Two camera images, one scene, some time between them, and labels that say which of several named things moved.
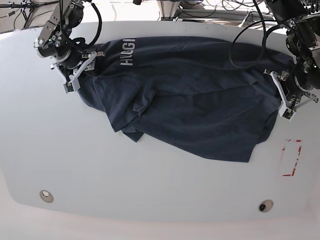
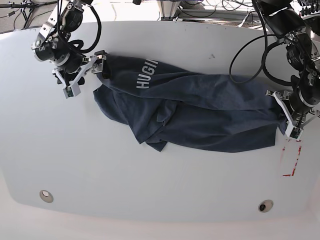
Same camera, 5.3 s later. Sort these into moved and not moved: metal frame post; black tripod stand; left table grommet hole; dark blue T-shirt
Moved: dark blue T-shirt
Not moved: metal frame post; left table grommet hole; black tripod stand
